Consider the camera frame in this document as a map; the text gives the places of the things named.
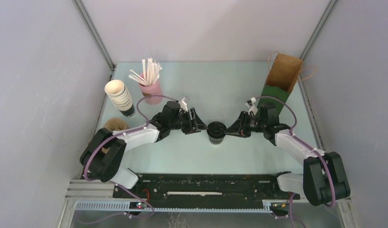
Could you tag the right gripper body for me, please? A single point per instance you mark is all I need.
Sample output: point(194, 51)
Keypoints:
point(253, 125)

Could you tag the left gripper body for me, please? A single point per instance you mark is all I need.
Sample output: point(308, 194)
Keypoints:
point(183, 122)

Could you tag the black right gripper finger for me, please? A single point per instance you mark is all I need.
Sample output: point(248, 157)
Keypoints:
point(240, 120)
point(234, 130)

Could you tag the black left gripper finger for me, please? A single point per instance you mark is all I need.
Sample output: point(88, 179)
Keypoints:
point(192, 129)
point(195, 122)

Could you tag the black cup lid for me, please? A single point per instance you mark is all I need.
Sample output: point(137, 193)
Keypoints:
point(216, 128)

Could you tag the black sleeved paper cup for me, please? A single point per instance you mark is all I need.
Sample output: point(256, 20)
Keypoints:
point(216, 140)

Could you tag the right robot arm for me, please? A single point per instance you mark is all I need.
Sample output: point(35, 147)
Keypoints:
point(323, 180)

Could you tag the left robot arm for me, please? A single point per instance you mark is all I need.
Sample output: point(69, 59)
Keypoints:
point(103, 156)

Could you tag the white wrapped straws bundle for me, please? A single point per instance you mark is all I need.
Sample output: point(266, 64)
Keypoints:
point(150, 73)

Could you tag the green paper bag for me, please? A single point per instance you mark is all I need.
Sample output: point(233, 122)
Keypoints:
point(284, 71)

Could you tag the brown cardboard cup carrier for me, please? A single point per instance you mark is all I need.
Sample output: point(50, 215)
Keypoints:
point(116, 124)

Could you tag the stack of paper cups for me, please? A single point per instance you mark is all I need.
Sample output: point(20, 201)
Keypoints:
point(120, 97)

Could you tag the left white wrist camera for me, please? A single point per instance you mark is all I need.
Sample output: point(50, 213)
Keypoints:
point(183, 104)

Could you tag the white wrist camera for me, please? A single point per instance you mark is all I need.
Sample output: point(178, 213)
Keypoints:
point(183, 104)
point(252, 108)

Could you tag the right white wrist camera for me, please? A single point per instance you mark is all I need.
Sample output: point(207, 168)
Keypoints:
point(252, 108)

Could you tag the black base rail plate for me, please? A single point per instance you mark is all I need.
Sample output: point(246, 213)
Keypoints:
point(210, 191)

